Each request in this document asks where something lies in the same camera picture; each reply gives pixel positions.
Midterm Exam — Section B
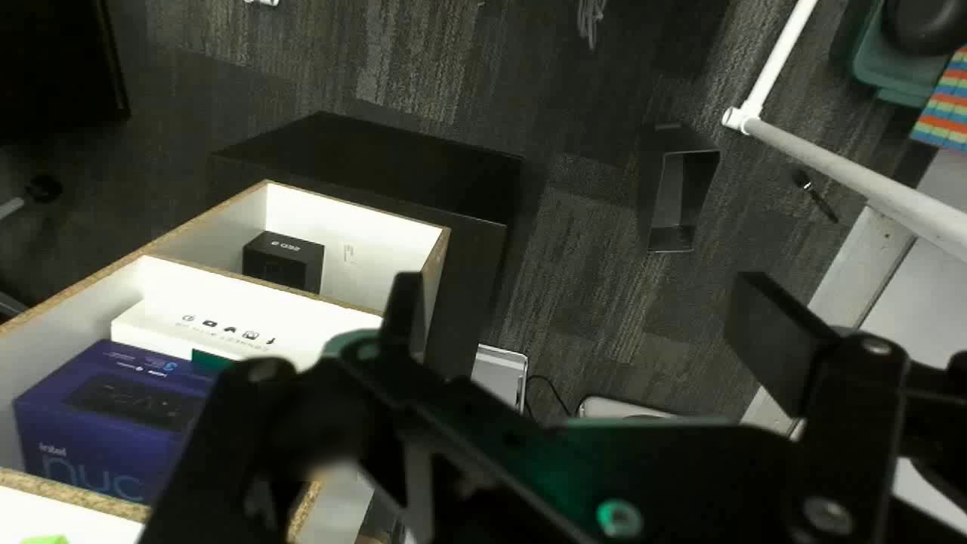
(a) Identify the white metal frame rail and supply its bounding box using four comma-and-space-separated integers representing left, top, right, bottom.
718, 0, 967, 265

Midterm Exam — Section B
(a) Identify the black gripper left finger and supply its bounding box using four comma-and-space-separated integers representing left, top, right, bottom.
139, 268, 479, 544

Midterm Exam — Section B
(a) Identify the small black cube box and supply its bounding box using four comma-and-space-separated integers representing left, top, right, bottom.
239, 231, 329, 298

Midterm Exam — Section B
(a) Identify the teal plastic tray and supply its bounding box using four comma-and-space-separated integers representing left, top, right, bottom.
846, 0, 956, 111

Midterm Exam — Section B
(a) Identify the dark black cabinet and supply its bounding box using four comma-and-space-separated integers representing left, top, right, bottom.
205, 109, 527, 383

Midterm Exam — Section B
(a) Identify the open black box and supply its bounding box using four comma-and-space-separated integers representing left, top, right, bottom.
637, 122, 727, 256

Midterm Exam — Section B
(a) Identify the blue Intel NUC box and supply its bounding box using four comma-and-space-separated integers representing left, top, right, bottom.
13, 336, 226, 508

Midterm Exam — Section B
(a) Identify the white cabinet with wooden edges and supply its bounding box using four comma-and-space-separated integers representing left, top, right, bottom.
0, 176, 453, 544

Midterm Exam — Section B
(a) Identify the white flat product box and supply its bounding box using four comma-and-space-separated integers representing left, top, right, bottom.
105, 281, 386, 376

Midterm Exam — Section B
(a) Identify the rainbow striped cloth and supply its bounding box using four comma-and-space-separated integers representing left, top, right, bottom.
908, 47, 967, 157

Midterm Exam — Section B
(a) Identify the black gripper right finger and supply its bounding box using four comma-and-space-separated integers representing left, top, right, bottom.
724, 268, 967, 544

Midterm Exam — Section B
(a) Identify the small teal card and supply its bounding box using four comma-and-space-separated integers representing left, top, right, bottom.
191, 349, 239, 377

